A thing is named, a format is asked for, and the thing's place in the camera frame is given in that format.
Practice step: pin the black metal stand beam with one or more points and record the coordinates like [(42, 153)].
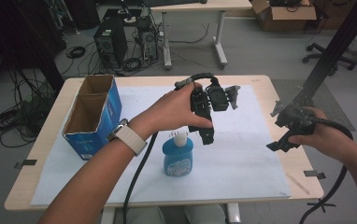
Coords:
[(335, 49)]

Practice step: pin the person's right hand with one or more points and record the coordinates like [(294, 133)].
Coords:
[(329, 138)]

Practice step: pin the white-legged wooden desk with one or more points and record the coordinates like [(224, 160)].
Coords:
[(198, 6)]

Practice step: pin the person's left hand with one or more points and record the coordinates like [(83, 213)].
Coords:
[(170, 112)]

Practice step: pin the black tape strip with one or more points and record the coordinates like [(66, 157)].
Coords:
[(314, 174), (27, 162)]

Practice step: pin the open blue cardboard box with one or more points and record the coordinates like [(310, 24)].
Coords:
[(102, 124)]

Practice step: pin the brown cardboard box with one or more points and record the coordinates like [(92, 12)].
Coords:
[(287, 17)]

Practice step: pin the black office chair base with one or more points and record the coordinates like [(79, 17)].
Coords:
[(321, 54)]

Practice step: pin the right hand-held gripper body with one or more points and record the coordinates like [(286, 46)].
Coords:
[(295, 121)]

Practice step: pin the blue plastic bottle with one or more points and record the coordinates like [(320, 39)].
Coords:
[(178, 158)]

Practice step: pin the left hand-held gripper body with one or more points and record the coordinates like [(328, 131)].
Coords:
[(217, 99)]

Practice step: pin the grey floor mat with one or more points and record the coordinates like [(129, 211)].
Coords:
[(332, 102)]

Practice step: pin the small black computer tower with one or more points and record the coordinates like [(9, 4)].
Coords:
[(148, 39)]

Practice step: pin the large black computer tower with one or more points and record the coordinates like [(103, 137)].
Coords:
[(111, 43)]

